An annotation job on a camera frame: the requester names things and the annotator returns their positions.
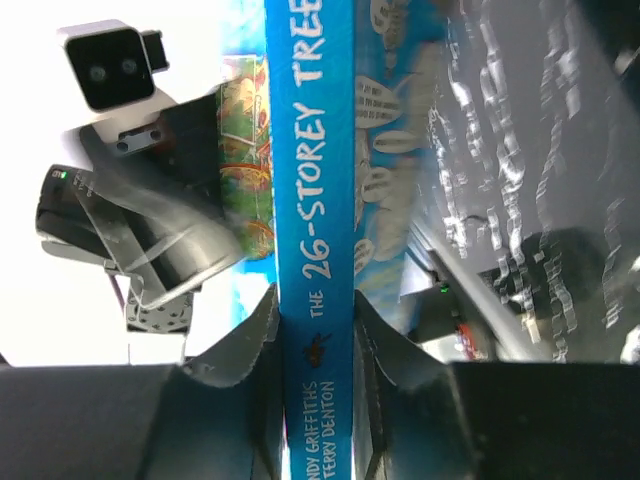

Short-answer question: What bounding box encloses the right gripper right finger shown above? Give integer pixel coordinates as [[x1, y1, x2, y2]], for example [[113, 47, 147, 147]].
[[353, 295, 639, 479]]

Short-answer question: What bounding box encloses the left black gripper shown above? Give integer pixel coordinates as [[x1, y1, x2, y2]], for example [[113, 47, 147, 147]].
[[35, 94, 243, 308]]

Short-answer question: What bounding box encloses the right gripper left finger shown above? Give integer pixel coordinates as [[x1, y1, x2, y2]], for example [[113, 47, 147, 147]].
[[1, 287, 283, 479]]

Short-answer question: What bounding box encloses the blue 26-storey treehouse book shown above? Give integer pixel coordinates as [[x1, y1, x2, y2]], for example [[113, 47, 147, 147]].
[[219, 1, 449, 479]]

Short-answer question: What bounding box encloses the black marble pattern mat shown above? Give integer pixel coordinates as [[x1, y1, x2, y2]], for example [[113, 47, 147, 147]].
[[413, 1, 639, 365]]

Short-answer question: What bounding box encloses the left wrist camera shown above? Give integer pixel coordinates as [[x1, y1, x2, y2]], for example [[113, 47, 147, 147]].
[[57, 19, 176, 154]]

